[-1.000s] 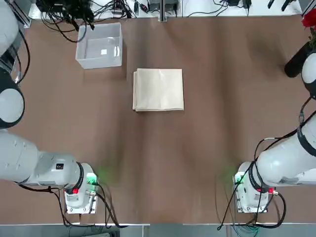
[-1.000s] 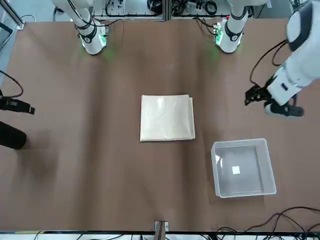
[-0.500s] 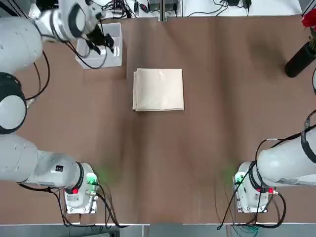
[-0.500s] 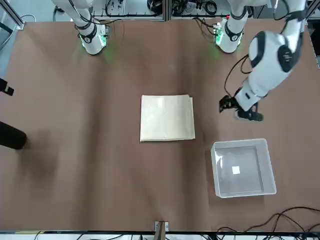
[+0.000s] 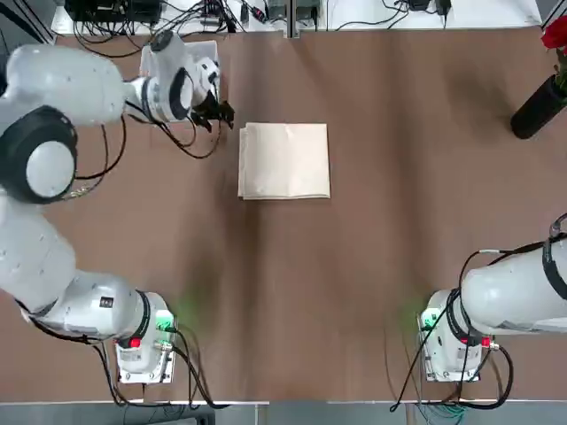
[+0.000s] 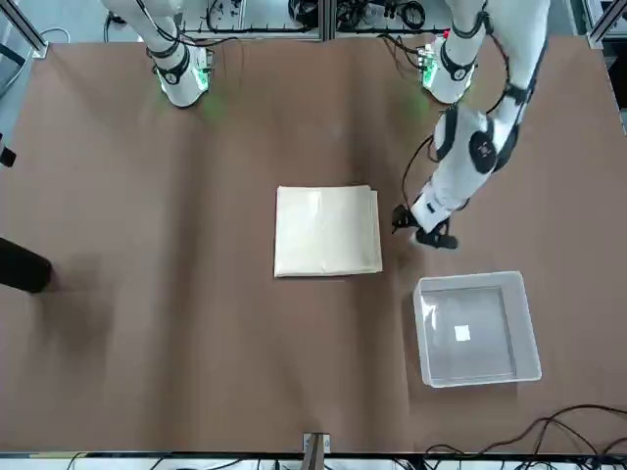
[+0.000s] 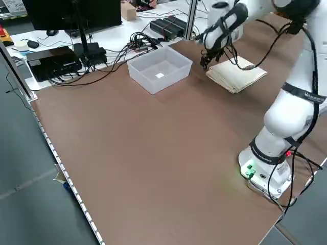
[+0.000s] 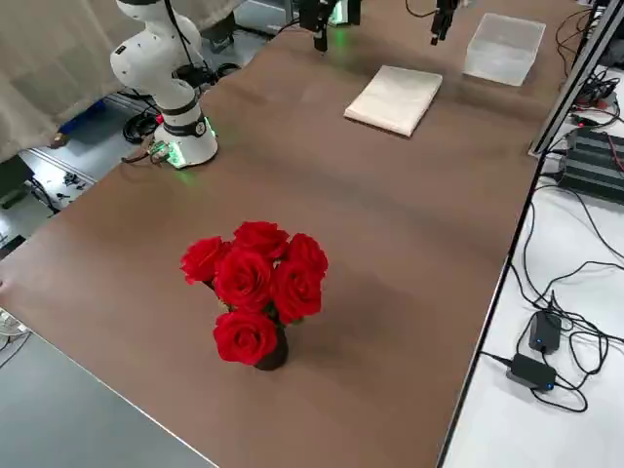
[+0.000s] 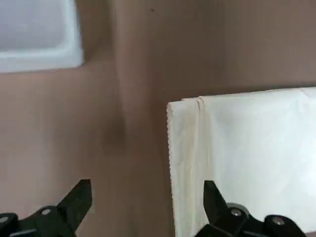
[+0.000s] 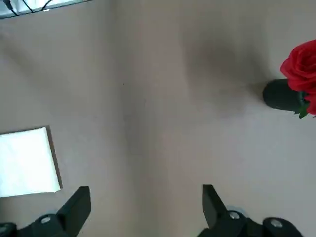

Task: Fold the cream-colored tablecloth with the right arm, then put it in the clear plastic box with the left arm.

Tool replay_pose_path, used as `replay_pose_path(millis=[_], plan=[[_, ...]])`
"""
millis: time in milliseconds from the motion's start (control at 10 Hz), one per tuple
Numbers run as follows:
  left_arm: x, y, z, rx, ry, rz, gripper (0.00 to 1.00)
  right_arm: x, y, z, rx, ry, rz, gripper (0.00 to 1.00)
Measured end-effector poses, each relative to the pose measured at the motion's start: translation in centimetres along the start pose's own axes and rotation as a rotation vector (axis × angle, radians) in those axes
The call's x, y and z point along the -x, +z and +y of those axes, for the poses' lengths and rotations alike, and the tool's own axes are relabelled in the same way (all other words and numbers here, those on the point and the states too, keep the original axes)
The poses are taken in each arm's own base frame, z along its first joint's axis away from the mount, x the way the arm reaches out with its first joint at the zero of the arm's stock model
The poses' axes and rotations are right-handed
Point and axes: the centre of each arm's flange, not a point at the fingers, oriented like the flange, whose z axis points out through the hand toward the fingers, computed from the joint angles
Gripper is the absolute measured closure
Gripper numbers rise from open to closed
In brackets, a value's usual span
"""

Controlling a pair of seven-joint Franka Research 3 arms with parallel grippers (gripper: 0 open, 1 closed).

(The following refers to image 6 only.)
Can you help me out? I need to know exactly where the aluminium post behind arms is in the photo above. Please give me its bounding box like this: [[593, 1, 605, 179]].
[[315, 0, 337, 43]]

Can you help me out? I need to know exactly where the aluminium camera post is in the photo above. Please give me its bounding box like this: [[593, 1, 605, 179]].
[[302, 432, 331, 470]]

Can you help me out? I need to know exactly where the clear plastic box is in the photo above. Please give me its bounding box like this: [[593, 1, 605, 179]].
[[412, 270, 543, 390]]

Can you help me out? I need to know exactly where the black cylinder vase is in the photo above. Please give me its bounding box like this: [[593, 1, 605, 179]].
[[0, 237, 53, 295]]

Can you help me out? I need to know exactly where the aluminium rail behind arms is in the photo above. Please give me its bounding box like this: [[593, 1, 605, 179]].
[[180, 23, 445, 43]]

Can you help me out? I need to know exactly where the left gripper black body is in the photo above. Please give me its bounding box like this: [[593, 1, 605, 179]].
[[414, 222, 452, 246]]

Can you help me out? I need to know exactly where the cream tablecloth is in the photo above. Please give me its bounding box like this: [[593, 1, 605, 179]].
[[272, 184, 384, 279]]

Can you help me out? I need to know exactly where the black cable on table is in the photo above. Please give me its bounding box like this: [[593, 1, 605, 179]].
[[424, 403, 627, 459]]

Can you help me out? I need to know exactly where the aluminium corner frame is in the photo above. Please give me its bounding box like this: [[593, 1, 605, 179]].
[[587, 0, 627, 50], [0, 0, 51, 61]]

